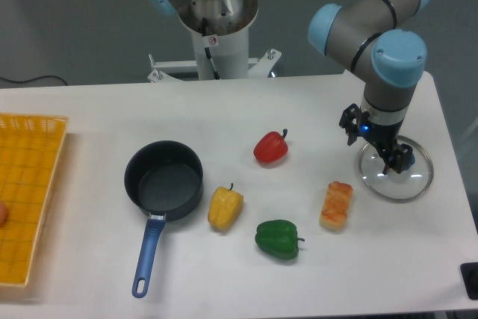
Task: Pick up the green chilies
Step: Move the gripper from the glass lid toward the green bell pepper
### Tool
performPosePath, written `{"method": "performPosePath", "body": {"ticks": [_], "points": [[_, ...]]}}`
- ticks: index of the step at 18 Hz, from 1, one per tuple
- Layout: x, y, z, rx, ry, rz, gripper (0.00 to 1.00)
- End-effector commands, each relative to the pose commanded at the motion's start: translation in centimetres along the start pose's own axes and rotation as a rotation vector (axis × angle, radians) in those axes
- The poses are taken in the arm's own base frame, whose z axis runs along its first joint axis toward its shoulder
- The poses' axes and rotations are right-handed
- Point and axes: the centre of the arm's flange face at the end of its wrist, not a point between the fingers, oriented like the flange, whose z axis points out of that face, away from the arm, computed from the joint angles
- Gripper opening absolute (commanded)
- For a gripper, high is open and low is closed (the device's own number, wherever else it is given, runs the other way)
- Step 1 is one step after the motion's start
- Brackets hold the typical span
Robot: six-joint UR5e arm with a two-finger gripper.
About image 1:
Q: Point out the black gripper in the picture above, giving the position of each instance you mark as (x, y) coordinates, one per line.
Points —
(380, 130)

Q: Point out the green bell pepper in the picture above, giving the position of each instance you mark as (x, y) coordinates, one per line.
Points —
(278, 238)

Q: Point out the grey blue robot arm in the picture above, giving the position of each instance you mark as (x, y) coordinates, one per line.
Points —
(365, 39)

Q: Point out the glass lid blue knob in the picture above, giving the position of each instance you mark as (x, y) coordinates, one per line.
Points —
(396, 187)

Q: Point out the toasted bread piece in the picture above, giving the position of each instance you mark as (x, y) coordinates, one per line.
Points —
(334, 212)

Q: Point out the red bell pepper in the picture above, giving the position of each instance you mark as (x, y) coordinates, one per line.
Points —
(272, 147)

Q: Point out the black device at table edge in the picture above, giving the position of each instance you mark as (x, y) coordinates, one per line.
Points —
(469, 273)

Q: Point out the yellow bell pepper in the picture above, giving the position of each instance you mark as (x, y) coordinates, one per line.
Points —
(225, 207)

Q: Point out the yellow plastic basket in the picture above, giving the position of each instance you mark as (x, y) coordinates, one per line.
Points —
(31, 145)

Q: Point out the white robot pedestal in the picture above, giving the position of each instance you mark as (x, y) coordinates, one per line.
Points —
(219, 31)

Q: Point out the black pot blue handle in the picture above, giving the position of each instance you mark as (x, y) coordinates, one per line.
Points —
(164, 180)

